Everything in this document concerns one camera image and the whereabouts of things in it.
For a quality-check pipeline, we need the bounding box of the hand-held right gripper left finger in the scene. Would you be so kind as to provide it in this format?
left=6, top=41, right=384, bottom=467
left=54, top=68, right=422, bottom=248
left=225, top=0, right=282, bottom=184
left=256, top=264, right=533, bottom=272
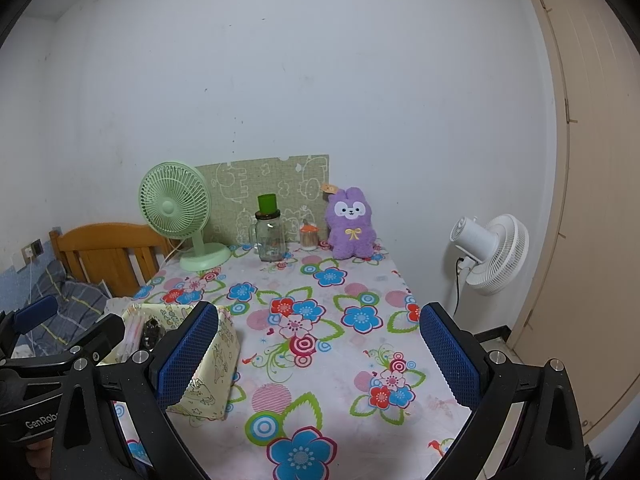
left=50, top=301, right=220, bottom=480

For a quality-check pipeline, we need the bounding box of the black plastic bundle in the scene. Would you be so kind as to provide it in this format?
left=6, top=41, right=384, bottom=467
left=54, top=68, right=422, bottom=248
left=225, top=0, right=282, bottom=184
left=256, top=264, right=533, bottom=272
left=141, top=317, right=168, bottom=351

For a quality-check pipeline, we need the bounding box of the purple plush bunny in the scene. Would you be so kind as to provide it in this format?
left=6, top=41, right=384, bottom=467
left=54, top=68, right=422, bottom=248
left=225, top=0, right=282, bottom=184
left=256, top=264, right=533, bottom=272
left=320, top=183, right=377, bottom=261

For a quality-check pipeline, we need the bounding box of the white standing fan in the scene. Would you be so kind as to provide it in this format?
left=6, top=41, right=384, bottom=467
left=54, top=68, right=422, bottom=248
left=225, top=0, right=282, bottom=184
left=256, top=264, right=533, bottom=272
left=449, top=214, right=530, bottom=321

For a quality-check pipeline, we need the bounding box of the glass jar with green lid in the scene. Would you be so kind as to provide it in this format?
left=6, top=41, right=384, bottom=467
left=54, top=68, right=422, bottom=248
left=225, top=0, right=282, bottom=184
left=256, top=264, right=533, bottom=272
left=248, top=193, right=287, bottom=262

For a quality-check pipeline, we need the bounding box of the beige door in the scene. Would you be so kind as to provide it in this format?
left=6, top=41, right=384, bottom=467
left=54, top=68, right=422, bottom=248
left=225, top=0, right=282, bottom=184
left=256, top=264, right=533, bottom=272
left=510, top=0, right=640, bottom=446

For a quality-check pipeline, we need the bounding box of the green desk fan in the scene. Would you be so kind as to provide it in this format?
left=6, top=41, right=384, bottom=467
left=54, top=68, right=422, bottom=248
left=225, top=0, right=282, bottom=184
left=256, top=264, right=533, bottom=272
left=139, top=162, right=232, bottom=272

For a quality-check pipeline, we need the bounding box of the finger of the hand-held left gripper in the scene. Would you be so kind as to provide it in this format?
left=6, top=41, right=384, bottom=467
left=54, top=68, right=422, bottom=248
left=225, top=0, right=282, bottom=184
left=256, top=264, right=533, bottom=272
left=0, top=295, right=59, bottom=361
left=65, top=314, right=126, bottom=367

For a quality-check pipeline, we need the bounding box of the green patterned board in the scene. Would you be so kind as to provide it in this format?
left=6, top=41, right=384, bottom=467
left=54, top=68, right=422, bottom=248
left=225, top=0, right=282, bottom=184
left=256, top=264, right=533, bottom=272
left=195, top=155, right=331, bottom=247

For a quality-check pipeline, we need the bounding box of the yellow fabric storage box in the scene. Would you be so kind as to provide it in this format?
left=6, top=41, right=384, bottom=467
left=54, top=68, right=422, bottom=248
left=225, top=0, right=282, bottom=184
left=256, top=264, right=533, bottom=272
left=100, top=301, right=242, bottom=420

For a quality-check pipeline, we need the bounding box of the black fan cable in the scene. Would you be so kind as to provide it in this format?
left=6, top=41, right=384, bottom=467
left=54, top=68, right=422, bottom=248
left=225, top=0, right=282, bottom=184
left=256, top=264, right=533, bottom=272
left=453, top=256, right=464, bottom=312

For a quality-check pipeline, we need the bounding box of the person's left hand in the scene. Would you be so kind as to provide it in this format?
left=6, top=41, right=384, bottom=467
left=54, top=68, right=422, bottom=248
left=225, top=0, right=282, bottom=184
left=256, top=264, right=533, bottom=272
left=25, top=440, right=53, bottom=480

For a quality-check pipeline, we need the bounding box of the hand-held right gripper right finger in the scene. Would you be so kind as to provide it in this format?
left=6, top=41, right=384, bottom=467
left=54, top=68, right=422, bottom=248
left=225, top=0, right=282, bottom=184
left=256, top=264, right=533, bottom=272
left=419, top=302, right=587, bottom=480

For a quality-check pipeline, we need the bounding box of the grey plaid pillow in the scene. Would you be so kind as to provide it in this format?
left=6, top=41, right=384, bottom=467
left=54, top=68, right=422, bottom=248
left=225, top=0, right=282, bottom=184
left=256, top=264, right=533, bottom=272
left=15, top=260, right=113, bottom=356

